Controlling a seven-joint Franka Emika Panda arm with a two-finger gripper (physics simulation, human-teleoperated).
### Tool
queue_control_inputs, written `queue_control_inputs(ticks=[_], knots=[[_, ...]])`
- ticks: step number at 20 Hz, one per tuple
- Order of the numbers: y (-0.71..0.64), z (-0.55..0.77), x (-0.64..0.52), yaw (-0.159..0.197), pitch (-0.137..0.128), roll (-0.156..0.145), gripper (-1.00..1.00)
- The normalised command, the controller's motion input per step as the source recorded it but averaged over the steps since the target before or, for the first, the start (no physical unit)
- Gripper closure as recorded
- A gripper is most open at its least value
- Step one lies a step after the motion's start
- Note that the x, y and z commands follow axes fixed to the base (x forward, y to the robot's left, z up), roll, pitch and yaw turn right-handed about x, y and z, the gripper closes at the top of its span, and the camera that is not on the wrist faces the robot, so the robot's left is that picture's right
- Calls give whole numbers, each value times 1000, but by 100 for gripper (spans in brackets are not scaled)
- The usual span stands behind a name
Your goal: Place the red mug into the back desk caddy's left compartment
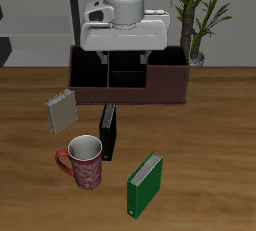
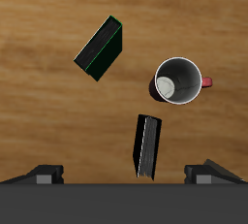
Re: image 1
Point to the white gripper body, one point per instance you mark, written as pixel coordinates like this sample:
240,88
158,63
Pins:
123,36

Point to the green pot plant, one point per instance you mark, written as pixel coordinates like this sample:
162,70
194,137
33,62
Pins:
196,15

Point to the green book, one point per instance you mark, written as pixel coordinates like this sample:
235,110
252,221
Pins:
145,185

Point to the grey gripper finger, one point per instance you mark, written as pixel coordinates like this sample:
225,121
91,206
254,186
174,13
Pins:
144,57
103,57

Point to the black book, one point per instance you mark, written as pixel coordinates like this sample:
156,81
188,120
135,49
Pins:
108,131

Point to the dark brown desk caddy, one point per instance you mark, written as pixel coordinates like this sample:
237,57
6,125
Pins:
130,76

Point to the grey wall shelf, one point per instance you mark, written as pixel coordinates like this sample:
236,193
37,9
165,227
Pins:
36,5

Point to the red patterned mug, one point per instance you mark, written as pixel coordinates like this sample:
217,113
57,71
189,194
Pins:
85,165

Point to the grey book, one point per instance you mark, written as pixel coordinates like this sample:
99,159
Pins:
61,111

